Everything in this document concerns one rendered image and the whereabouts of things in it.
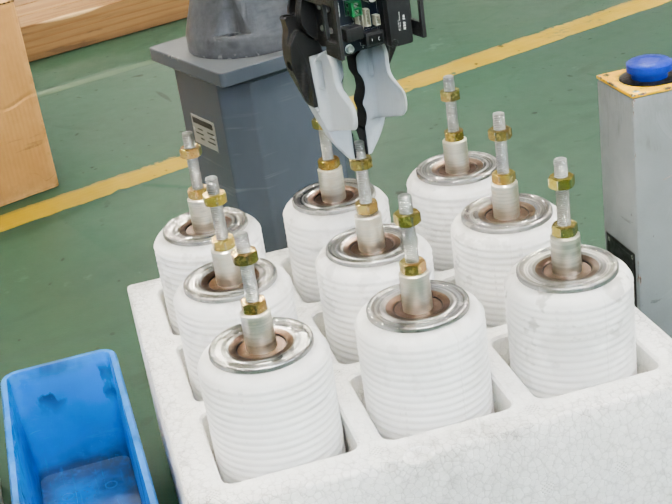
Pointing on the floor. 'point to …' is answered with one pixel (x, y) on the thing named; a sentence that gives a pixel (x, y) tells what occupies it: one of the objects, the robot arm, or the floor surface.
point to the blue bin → (74, 434)
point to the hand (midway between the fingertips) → (353, 137)
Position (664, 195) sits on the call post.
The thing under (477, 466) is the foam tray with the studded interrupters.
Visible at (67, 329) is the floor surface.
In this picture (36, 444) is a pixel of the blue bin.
